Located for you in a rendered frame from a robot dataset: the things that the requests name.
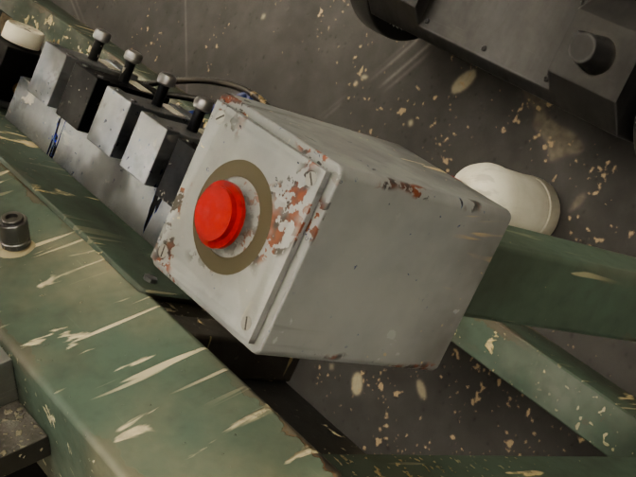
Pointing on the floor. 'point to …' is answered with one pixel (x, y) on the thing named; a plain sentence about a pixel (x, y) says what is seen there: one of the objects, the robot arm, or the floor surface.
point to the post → (557, 287)
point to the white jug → (516, 195)
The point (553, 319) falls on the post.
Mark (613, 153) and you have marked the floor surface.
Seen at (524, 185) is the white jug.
